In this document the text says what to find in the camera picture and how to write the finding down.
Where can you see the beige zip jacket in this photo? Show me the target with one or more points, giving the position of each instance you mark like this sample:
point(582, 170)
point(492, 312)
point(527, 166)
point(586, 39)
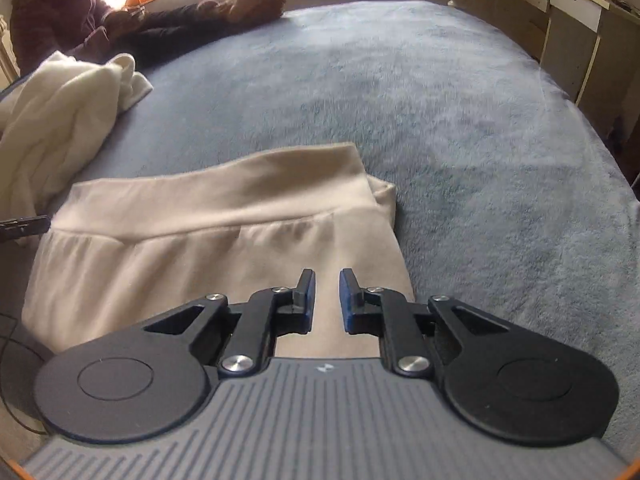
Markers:
point(175, 250)

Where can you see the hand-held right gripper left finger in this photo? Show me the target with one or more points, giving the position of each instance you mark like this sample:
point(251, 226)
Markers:
point(310, 305)

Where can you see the cream fleece garment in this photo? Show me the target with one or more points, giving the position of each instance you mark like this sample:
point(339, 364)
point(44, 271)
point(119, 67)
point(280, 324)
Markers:
point(55, 125)

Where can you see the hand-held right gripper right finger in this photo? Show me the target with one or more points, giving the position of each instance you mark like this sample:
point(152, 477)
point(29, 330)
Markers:
point(345, 305)

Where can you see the cream wooden headboard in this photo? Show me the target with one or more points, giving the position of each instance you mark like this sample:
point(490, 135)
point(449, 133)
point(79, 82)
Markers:
point(7, 55)

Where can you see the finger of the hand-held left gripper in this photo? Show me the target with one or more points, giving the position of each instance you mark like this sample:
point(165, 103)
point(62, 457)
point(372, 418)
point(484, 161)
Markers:
point(25, 227)

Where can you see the light wooden desk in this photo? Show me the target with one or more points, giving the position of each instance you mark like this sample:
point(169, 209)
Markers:
point(570, 5)

